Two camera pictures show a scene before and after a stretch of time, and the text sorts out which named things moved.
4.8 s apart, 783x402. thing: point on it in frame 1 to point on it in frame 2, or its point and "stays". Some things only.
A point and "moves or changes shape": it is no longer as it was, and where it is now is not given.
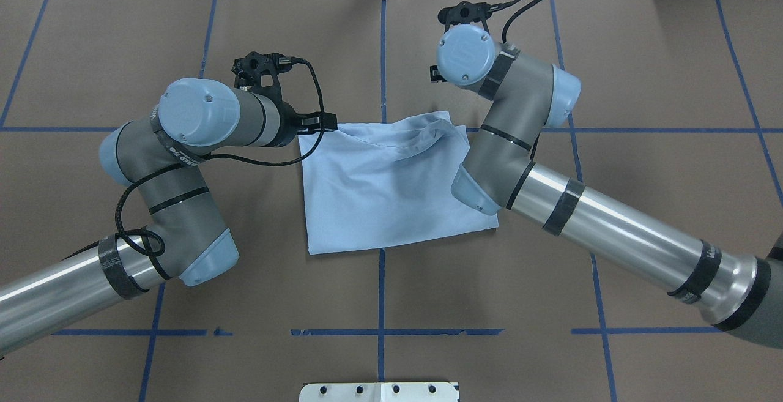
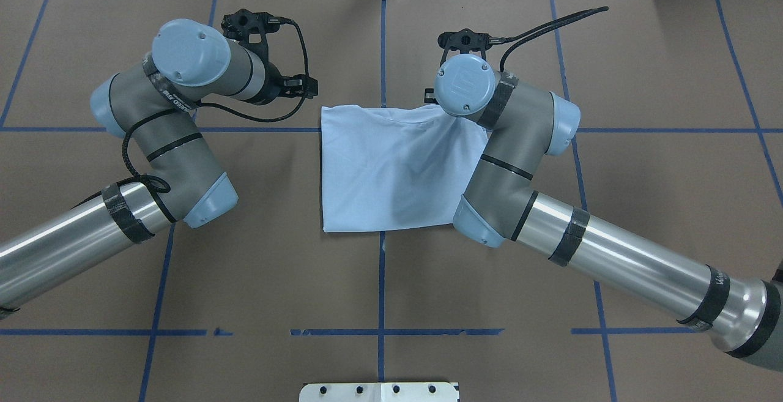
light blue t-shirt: x=375 y=183 moves or changes shape
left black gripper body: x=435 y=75 to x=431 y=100
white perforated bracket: x=416 y=391 stays
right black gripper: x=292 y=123 to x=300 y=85
